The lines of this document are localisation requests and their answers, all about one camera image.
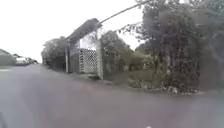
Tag roofed gateway with lattice gate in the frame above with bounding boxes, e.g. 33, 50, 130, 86
64, 17, 105, 80

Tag grass verge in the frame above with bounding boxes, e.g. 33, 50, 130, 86
99, 68, 201, 94

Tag grey asphalt road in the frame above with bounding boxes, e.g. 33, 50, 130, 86
0, 63, 224, 128

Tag dark bushy tree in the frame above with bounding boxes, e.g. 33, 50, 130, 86
40, 35, 69, 70

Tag row of trees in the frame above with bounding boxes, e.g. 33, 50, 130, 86
99, 0, 224, 93

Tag white car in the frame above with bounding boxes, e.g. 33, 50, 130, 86
14, 57, 29, 66

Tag overhead wires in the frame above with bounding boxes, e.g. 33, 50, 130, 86
99, 0, 154, 25

